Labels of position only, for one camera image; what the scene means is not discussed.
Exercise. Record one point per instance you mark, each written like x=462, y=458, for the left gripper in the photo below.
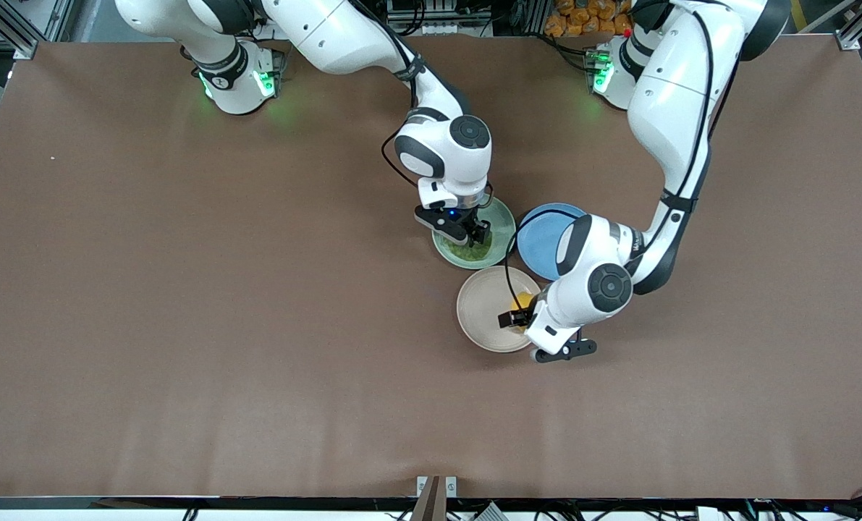
x=515, y=318

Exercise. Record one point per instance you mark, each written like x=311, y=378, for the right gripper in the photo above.
x=478, y=225

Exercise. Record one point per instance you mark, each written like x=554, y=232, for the yellow lemon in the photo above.
x=523, y=299

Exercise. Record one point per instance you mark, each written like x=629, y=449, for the green lettuce leaf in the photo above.
x=467, y=253

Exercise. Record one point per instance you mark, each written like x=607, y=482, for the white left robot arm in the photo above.
x=677, y=94

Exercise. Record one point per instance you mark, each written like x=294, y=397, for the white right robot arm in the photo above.
x=329, y=36

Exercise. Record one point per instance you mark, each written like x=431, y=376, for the light green plate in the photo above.
x=503, y=231

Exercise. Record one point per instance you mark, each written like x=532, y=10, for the beige plate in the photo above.
x=481, y=311

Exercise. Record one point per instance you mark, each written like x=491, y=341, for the blue plate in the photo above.
x=539, y=242

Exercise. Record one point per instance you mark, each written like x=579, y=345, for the black equipment rack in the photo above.
x=438, y=14

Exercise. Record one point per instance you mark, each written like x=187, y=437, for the orange snack bag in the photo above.
x=582, y=18

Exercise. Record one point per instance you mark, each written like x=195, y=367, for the metal bracket with brown wedge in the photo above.
x=436, y=496

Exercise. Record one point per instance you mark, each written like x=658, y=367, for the aluminium frame corner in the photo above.
x=852, y=32
x=22, y=36

